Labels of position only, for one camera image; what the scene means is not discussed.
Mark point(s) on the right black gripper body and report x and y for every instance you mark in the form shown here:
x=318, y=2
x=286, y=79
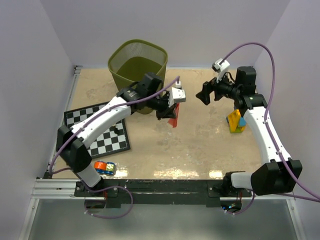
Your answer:
x=223, y=88

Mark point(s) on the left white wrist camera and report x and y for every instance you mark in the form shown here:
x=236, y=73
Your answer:
x=176, y=94

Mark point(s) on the black white chessboard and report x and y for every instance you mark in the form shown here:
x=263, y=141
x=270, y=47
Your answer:
x=109, y=142

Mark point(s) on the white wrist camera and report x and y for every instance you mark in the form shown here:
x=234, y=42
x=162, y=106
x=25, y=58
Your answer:
x=220, y=66
x=176, y=94

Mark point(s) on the orange blue toy car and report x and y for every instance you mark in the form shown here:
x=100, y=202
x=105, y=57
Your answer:
x=105, y=168

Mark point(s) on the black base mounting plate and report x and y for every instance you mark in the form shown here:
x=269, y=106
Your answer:
x=113, y=193

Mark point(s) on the red plastic trash bag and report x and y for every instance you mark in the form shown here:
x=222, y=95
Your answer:
x=174, y=121

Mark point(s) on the olive green mesh trash bin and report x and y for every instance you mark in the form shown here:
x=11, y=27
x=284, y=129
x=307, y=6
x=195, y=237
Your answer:
x=131, y=61

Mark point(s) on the black chess piece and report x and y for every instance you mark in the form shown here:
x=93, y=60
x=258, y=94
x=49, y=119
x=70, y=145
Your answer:
x=116, y=129

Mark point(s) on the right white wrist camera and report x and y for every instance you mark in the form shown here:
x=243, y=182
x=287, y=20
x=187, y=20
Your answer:
x=220, y=66

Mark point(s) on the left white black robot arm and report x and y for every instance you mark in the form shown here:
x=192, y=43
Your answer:
x=72, y=143

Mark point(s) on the colourful toy block stack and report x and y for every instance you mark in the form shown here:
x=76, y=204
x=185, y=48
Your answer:
x=236, y=123

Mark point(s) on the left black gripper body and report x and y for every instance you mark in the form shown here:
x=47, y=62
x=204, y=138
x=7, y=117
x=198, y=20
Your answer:
x=162, y=107

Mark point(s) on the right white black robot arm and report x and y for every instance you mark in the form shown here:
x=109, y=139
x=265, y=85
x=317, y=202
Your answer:
x=278, y=171

